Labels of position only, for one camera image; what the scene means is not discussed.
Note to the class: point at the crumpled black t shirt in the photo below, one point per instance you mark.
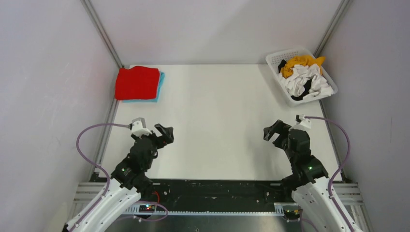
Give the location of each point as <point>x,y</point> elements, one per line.
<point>301,92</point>

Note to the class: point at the left small electronics board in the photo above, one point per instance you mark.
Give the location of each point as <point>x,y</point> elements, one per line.
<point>147,208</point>

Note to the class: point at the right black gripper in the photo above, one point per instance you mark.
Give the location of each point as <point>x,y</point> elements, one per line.
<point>279,127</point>

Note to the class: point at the folded cyan t shirt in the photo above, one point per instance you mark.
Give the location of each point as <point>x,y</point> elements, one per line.
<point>160,84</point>

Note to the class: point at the white plastic laundry basket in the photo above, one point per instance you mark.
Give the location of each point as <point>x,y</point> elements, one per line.
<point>278,59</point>

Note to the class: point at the crumpled yellow t shirt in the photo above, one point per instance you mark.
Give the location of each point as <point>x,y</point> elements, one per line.
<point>305,60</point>

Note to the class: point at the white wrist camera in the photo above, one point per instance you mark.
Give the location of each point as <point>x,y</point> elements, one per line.
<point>138,127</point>
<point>303,123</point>

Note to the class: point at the right small electronics board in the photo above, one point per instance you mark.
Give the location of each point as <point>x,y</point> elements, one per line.
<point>292,215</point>

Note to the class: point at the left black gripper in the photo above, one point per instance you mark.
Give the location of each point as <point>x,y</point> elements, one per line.
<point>162,140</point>

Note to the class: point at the left aluminium frame post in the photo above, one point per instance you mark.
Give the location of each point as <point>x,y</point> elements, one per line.
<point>93,15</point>

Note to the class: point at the right aluminium frame post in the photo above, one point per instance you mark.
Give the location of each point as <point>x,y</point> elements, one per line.
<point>334,23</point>

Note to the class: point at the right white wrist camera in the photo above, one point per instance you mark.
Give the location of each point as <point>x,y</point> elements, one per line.
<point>303,123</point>

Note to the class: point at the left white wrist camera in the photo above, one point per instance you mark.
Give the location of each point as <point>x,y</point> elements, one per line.
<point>138,127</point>

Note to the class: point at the small electronics board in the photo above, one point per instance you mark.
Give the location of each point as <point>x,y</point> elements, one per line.
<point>292,215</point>
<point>147,208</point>

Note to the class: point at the folded red t shirt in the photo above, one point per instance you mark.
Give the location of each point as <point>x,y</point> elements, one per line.
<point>137,83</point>

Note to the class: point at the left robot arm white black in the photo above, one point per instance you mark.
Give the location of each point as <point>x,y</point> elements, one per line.
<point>127,184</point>

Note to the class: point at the white t shirt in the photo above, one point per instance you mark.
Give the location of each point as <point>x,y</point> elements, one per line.
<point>319,88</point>

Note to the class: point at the aluminium frame post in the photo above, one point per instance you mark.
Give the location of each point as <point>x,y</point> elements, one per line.
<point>334,23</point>
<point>93,15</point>

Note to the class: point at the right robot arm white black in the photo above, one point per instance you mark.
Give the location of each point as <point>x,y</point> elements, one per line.
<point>310,185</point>

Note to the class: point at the grey slotted cable duct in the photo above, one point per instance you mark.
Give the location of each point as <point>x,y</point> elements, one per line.
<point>278,211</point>

